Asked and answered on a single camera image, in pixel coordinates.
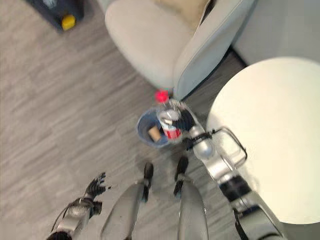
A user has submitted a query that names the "small blue trash bin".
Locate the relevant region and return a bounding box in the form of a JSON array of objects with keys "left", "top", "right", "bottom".
[{"left": 136, "top": 107, "right": 170, "bottom": 148}]

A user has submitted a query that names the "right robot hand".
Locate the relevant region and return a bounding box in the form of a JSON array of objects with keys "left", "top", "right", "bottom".
[{"left": 171, "top": 101, "right": 196, "bottom": 132}]

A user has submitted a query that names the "brown cardboard tube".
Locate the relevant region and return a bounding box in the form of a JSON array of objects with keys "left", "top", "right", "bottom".
[{"left": 147, "top": 125, "right": 162, "bottom": 141}]

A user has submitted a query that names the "round white tea table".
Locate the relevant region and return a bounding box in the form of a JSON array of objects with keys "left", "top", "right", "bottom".
[{"left": 206, "top": 56, "right": 320, "bottom": 225}]

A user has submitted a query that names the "silver robot leg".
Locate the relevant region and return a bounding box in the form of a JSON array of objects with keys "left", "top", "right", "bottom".
[
  {"left": 99, "top": 161, "right": 155, "bottom": 240},
  {"left": 173, "top": 156, "right": 209, "bottom": 240}
]

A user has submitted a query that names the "beige upholstered armchair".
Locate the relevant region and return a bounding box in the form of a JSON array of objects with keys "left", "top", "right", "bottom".
[{"left": 104, "top": 0, "right": 258, "bottom": 101}]

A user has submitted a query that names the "left silver robot leg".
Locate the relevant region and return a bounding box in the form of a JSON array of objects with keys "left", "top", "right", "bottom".
[{"left": 99, "top": 161, "right": 155, "bottom": 240}]

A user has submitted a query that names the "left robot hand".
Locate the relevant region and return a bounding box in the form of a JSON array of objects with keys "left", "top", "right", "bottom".
[{"left": 84, "top": 171, "right": 107, "bottom": 200}]

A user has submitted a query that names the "clear plastic cola bottle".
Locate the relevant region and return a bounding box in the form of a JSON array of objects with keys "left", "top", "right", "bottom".
[{"left": 153, "top": 87, "right": 184, "bottom": 141}]

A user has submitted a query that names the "right silver robot leg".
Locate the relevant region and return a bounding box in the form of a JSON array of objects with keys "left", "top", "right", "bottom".
[{"left": 173, "top": 156, "right": 209, "bottom": 240}]

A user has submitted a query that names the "beige cushion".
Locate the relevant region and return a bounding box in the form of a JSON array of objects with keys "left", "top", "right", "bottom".
[{"left": 152, "top": 0, "right": 213, "bottom": 31}]

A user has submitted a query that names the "dark box with yellow part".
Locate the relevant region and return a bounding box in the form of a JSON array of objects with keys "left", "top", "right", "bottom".
[{"left": 24, "top": 0, "right": 85, "bottom": 33}]

